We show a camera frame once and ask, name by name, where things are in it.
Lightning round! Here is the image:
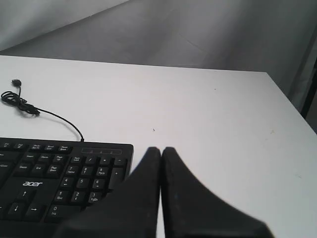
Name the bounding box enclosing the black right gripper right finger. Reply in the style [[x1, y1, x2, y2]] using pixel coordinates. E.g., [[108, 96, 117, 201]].
[[161, 147, 273, 238]]

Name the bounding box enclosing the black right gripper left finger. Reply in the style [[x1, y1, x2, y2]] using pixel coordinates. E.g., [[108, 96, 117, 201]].
[[54, 147, 160, 238]]

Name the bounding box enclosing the black acer keyboard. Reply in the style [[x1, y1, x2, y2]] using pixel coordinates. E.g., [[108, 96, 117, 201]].
[[0, 138, 134, 238]]

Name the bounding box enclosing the black keyboard USB cable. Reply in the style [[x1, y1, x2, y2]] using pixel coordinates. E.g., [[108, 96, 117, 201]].
[[0, 78, 85, 142]]

